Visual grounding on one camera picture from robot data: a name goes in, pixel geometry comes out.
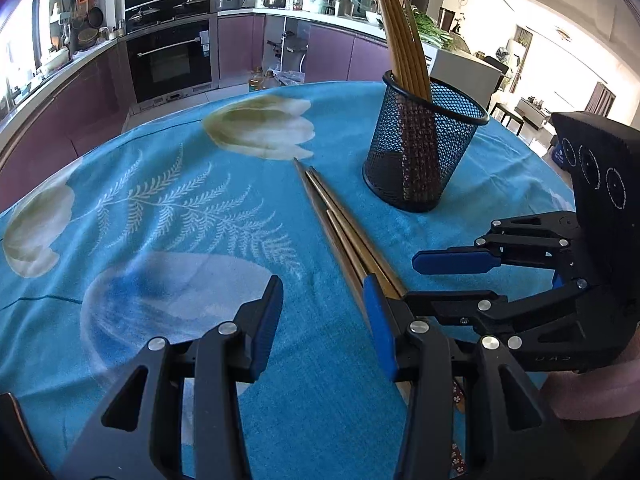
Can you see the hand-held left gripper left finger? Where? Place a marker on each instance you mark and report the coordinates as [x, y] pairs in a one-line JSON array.
[[265, 330]]

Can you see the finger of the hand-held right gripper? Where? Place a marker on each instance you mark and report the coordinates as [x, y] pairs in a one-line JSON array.
[[450, 262], [450, 305]]

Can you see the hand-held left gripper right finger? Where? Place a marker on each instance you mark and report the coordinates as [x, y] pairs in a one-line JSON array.
[[381, 330]]

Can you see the red-tipped wooden chopstick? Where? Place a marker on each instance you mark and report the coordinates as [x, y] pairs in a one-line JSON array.
[[323, 220], [330, 200], [350, 245], [345, 205]]

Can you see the black mesh utensil holder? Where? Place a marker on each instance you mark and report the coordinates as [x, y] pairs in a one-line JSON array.
[[425, 160]]

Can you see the bunch of wooden chopsticks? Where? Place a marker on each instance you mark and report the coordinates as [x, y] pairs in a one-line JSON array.
[[400, 50]]

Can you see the blue floral tablecloth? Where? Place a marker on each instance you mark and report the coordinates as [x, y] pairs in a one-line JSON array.
[[175, 220]]

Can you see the black stool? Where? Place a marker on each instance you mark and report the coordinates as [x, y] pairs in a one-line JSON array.
[[507, 115]]

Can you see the bunch of leafy greens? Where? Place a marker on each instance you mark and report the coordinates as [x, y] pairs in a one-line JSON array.
[[437, 32]]

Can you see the pink kitchen counter peninsula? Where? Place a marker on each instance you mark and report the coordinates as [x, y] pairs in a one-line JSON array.
[[330, 50]]

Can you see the yellow cooking oil bottle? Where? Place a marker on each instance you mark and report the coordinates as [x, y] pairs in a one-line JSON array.
[[256, 80]]

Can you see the steel thermos bottle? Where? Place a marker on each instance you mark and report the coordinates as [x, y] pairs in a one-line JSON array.
[[344, 5]]

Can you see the black integrated stove oven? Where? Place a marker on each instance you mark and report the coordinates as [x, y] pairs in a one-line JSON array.
[[170, 60]]

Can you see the pink kitchen counter with sink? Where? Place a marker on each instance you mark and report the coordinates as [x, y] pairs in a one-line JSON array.
[[65, 110]]

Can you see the lidded black cooking pot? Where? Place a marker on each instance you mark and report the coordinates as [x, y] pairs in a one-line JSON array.
[[145, 14], [189, 7]]

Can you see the grey countertop appliance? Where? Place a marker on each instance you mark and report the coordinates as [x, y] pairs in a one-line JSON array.
[[230, 0]]

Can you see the woven bamboo basket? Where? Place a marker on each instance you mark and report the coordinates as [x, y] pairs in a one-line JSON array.
[[86, 39]]

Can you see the white casserole pot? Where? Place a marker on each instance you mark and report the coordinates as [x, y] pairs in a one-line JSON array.
[[59, 56]]

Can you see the hanging black frying pan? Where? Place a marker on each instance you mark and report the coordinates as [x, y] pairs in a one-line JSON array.
[[95, 17]]

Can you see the kitchen window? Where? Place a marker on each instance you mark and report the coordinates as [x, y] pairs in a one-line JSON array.
[[20, 35]]

